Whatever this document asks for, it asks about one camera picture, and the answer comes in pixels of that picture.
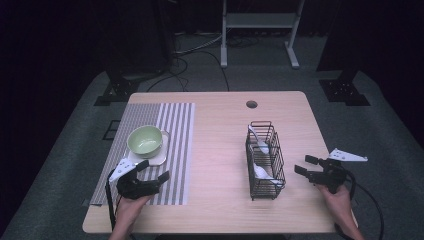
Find person's right hand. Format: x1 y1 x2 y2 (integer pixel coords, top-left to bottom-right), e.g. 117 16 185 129
315 184 356 229

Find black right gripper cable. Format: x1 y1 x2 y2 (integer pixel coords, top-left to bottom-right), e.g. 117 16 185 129
334 168 385 240

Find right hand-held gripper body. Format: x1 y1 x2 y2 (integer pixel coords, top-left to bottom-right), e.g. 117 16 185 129
308 147 369 195

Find person's left hand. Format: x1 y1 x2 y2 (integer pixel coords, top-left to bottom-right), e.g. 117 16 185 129
114 194 154 231

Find black floor outlet frame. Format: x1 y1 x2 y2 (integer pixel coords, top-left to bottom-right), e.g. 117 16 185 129
101 119 122 141

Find white metal stand frame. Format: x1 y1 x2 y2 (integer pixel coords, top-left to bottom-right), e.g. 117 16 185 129
220 0 307 70

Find black wire basket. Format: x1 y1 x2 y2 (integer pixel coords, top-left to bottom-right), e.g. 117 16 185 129
245 120 287 202

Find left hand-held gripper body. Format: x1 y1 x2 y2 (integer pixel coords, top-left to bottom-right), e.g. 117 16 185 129
108 158 162 201

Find grey floor cable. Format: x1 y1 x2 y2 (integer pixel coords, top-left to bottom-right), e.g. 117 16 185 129
172 33 224 57

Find green bowl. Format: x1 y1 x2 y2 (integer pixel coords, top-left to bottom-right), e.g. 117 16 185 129
126 124 164 160

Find white spoon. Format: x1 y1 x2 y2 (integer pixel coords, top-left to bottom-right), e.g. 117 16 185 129
247 124 271 156
252 162 283 186

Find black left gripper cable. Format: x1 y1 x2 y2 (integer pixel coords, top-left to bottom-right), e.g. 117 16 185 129
104 168 118 234

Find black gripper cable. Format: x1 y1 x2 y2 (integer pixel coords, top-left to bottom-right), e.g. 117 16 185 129
104 168 118 234
334 168 385 240

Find black floor cable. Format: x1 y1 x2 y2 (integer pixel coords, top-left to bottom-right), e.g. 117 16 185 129
145 49 231 93

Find black stand base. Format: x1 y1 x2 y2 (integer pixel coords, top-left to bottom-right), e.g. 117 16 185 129
93 71 143 107
318 69 371 107

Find grey striped placemat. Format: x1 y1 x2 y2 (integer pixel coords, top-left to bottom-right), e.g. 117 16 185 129
89 102 196 207

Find white square coaster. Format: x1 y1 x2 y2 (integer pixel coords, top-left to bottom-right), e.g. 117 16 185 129
127 129 171 167

